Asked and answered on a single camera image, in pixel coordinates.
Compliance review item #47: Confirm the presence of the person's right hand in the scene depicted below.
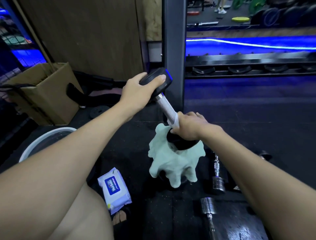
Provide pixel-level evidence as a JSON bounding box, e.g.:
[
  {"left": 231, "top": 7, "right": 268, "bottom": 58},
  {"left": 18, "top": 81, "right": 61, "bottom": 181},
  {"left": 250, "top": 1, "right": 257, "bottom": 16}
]
[{"left": 170, "top": 111, "right": 224, "bottom": 141}]

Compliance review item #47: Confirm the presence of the white wet wipe sheet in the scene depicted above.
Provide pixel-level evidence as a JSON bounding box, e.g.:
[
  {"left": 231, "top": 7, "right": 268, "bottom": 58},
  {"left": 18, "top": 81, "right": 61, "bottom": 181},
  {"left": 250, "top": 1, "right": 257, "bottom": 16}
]
[{"left": 167, "top": 112, "right": 179, "bottom": 132}]

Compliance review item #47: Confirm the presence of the black strap handle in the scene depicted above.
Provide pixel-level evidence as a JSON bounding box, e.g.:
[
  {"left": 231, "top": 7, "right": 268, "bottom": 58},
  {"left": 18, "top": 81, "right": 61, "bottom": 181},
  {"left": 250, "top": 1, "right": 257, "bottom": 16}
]
[{"left": 0, "top": 84, "right": 35, "bottom": 92}]

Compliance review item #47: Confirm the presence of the black padded bench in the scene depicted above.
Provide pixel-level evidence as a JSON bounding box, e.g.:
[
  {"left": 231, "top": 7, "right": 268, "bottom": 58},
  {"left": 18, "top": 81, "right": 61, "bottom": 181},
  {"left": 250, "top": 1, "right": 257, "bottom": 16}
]
[{"left": 66, "top": 70, "right": 129, "bottom": 108}]

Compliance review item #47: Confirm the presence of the light green cloth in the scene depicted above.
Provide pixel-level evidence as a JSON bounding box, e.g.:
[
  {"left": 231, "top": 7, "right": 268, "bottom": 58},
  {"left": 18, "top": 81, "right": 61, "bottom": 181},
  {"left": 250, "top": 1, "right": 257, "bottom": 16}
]
[{"left": 148, "top": 123, "right": 206, "bottom": 189}]

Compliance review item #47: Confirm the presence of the small black weight plate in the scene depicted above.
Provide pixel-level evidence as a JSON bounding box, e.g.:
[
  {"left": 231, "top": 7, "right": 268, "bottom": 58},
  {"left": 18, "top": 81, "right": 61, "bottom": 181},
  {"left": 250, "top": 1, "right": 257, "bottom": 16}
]
[{"left": 89, "top": 105, "right": 110, "bottom": 119}]

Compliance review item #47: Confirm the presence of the person's left leg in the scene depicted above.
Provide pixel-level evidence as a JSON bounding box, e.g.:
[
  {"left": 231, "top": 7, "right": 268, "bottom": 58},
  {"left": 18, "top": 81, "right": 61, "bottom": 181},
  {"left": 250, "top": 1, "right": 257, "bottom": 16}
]
[{"left": 48, "top": 183, "right": 115, "bottom": 240}]

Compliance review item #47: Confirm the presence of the black left sandal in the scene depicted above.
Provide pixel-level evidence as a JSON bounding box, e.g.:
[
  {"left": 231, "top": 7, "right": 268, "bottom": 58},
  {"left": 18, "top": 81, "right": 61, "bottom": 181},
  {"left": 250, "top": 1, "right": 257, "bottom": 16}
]
[{"left": 112, "top": 205, "right": 139, "bottom": 240}]

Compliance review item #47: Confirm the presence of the glowing white light strip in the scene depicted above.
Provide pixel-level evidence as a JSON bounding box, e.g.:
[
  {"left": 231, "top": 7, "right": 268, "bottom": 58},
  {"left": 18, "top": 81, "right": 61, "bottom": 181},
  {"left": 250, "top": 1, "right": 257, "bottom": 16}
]
[{"left": 186, "top": 38, "right": 316, "bottom": 50}]

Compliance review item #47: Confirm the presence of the person's right forearm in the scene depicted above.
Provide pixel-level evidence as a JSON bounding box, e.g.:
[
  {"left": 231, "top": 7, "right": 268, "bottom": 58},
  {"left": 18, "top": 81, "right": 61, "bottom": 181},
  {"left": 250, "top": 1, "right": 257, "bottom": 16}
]
[{"left": 201, "top": 126, "right": 316, "bottom": 240}]

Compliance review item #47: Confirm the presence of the steel barbell bar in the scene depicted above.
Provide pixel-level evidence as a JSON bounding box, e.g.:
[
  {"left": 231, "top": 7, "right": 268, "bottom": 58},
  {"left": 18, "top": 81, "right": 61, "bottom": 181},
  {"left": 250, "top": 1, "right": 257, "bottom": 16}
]
[{"left": 187, "top": 21, "right": 219, "bottom": 26}]

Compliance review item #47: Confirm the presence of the large chrome dumbbell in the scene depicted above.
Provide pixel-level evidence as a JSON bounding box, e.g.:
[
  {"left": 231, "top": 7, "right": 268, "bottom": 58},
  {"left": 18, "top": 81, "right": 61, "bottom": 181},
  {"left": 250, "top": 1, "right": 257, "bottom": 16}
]
[{"left": 200, "top": 197, "right": 219, "bottom": 240}]

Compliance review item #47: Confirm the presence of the white blue wet wipes pack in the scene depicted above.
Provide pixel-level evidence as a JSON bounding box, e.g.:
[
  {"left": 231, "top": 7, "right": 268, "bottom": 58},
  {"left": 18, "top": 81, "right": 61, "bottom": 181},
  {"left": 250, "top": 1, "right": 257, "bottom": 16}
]
[{"left": 97, "top": 167, "right": 133, "bottom": 215}]

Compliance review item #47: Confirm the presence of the row of black bumper plates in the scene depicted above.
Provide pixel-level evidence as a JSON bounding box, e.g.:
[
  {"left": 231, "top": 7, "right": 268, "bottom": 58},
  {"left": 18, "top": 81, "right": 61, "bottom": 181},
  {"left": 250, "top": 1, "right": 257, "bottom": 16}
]
[{"left": 250, "top": 4, "right": 316, "bottom": 27}]

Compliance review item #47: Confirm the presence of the dark metal rack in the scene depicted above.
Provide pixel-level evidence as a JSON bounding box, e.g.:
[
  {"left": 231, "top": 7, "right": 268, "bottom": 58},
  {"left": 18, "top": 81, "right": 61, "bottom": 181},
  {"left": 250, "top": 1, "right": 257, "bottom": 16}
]
[{"left": 185, "top": 52, "right": 316, "bottom": 79}]

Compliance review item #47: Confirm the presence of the white rimmed basin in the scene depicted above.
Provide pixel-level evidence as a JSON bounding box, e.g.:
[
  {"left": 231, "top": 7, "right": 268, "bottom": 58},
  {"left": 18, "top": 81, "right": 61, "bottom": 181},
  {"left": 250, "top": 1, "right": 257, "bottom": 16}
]
[{"left": 19, "top": 127, "right": 77, "bottom": 163}]

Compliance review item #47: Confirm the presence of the person's left forearm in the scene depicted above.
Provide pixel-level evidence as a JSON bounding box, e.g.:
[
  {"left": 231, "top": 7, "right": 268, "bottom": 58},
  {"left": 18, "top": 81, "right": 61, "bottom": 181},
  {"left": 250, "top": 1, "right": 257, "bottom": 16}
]
[{"left": 0, "top": 104, "right": 135, "bottom": 240}]

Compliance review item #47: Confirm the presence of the brown cardboard box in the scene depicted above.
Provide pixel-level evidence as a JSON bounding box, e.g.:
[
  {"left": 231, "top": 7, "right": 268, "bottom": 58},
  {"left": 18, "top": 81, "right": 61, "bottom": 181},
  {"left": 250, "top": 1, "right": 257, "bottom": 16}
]
[{"left": 5, "top": 62, "right": 84, "bottom": 126}]

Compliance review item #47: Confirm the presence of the black headed chrome handle dumbbell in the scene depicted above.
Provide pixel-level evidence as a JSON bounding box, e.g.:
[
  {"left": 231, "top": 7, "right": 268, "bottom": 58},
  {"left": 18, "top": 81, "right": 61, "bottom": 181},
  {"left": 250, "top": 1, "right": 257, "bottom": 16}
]
[
  {"left": 223, "top": 158, "right": 242, "bottom": 193},
  {"left": 258, "top": 150, "right": 273, "bottom": 161},
  {"left": 139, "top": 67, "right": 200, "bottom": 151}
]

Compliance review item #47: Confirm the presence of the small chrome dumbbell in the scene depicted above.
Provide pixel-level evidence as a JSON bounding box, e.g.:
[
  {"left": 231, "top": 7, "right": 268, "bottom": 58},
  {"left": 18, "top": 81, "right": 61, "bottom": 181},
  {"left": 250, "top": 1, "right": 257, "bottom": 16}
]
[{"left": 211, "top": 153, "right": 226, "bottom": 195}]

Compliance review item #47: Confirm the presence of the person's left hand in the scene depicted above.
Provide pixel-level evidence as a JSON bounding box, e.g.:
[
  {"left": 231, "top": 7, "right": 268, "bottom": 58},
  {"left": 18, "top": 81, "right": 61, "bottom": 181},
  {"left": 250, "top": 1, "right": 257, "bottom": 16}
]
[{"left": 119, "top": 72, "right": 166, "bottom": 122}]

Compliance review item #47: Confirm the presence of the thin wooden stick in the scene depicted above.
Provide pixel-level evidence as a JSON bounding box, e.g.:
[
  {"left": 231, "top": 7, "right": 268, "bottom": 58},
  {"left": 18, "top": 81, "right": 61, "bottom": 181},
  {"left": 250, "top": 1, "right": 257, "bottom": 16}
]
[{"left": 12, "top": 0, "right": 56, "bottom": 71}]

